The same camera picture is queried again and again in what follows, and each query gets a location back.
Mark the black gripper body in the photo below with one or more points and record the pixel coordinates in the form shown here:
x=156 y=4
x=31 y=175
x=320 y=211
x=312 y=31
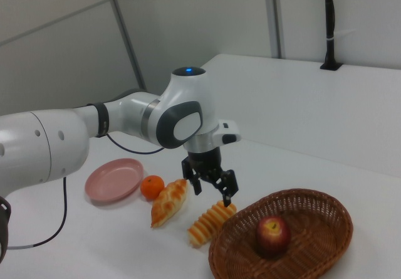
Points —
x=205 y=163

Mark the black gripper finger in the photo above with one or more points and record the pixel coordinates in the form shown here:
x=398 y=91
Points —
x=227 y=185
x=195 y=180

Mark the braided toy bread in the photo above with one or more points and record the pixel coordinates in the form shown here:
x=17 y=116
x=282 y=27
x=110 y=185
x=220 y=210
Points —
x=169 y=203

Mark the ridged striped toy bread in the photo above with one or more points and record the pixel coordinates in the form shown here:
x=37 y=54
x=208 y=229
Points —
x=206 y=223

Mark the orange toy mandarin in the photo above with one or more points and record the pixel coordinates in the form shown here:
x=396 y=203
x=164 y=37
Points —
x=152 y=188

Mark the red toy apple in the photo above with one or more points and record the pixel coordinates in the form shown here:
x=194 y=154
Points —
x=272 y=238

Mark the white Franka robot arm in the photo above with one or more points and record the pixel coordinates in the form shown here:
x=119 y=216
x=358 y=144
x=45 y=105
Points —
x=188 y=103

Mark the pink plate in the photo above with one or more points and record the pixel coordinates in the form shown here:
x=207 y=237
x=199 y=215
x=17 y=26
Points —
x=112 y=178

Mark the brown woven basket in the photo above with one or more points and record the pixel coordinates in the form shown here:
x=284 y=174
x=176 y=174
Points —
x=329 y=229

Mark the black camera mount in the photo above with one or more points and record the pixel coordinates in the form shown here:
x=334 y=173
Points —
x=329 y=25

